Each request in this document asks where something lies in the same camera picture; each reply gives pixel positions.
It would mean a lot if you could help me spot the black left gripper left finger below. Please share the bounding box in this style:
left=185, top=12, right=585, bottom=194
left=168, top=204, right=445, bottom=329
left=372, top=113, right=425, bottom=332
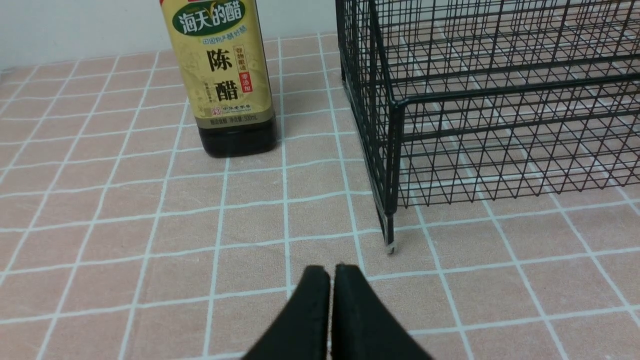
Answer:
left=242, top=265, right=330, bottom=360

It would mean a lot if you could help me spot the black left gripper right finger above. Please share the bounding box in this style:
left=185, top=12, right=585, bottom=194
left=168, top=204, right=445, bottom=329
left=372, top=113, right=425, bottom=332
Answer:
left=331, top=263, right=433, bottom=360

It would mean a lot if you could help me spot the vinegar bottle with gold cap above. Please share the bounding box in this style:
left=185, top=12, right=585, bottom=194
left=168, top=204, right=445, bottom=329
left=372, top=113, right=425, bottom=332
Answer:
left=159, top=0, right=278, bottom=158

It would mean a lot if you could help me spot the pink checkered tablecloth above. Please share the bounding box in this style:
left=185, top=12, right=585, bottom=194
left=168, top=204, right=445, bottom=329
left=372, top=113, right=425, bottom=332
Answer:
left=0, top=32, right=639, bottom=360

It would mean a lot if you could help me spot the black wire mesh rack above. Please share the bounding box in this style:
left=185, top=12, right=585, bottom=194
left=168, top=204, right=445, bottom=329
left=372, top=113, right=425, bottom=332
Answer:
left=334, top=0, right=640, bottom=255

